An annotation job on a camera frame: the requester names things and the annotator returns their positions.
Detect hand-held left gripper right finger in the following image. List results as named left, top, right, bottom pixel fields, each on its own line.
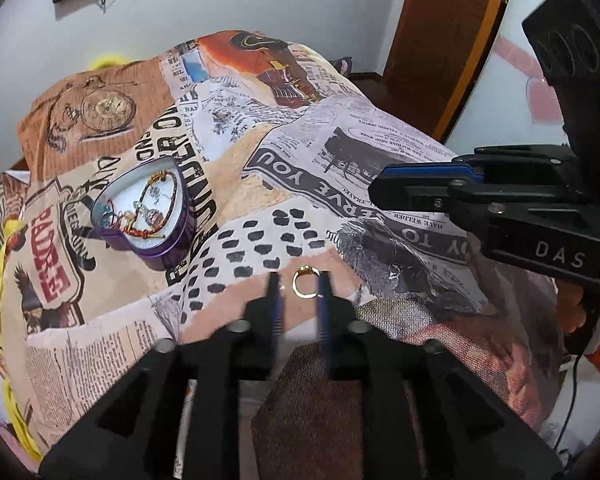
left=317, top=271, right=566, bottom=480

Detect yellow pillow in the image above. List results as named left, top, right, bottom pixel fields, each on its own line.
left=89, top=51, right=132, bottom=72

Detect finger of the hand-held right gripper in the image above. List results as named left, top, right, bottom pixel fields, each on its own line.
left=369, top=176, right=481, bottom=211
left=380, top=146, right=578, bottom=182

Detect yellow cloth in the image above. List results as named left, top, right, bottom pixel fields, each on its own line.
left=0, top=219, right=43, bottom=461

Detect purple heart-shaped tin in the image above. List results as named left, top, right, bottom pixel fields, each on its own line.
left=90, top=156, right=197, bottom=272

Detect brown wooden door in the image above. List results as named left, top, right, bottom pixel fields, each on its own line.
left=380, top=0, right=520, bottom=142

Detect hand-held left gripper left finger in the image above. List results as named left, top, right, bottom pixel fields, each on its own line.
left=37, top=271, right=284, bottom=480

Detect person's right hand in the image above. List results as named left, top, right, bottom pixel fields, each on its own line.
left=555, top=280, right=594, bottom=337

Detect black cable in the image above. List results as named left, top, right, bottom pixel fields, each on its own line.
left=550, top=307, right=598, bottom=456

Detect gold ring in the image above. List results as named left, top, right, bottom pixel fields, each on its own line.
left=291, top=265, right=322, bottom=298

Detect newspaper print blanket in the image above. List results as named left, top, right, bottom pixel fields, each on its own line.
left=0, top=30, right=566, bottom=480

